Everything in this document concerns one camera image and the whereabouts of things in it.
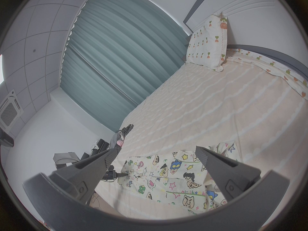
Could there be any pile of clothes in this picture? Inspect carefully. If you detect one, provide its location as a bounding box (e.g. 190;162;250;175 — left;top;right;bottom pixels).
109;124;134;151

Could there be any white ceiling air vent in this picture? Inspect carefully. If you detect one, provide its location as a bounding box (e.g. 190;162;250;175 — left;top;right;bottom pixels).
0;89;24;130

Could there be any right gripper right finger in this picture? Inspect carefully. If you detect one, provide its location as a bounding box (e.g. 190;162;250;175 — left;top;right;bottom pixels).
195;145;261;201

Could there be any blue-green curtain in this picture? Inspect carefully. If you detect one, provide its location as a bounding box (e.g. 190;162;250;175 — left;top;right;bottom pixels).
59;0;194;133

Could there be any white printed pyjama top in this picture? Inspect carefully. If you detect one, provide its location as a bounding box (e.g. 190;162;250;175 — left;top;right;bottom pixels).
117;141;241;215

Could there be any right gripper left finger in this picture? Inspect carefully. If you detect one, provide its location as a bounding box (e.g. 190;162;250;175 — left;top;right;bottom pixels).
48;148;119;205

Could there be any bed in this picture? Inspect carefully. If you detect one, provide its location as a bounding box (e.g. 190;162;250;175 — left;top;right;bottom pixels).
93;0;308;219

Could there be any white printed pillow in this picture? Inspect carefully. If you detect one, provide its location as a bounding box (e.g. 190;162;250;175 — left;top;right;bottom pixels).
185;12;228;72

